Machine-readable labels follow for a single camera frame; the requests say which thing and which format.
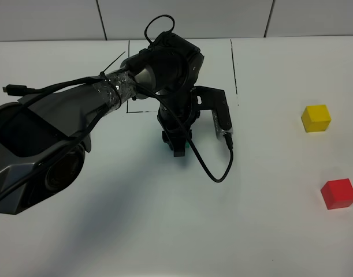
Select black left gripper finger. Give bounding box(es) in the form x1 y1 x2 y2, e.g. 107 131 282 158
162 130 174 151
173 135 187 157

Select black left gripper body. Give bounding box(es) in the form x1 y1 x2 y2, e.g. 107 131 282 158
157 86 200 139

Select red block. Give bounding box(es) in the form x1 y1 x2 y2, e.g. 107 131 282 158
321 178 353 209

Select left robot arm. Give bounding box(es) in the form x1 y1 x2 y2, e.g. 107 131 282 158
0 31 204 215

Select loose yellow block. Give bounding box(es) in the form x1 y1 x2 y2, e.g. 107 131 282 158
301 104 332 133

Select black camera cable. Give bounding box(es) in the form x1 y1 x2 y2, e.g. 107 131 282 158
143 14 235 183

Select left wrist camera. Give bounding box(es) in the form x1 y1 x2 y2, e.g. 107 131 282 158
192 86 233 140

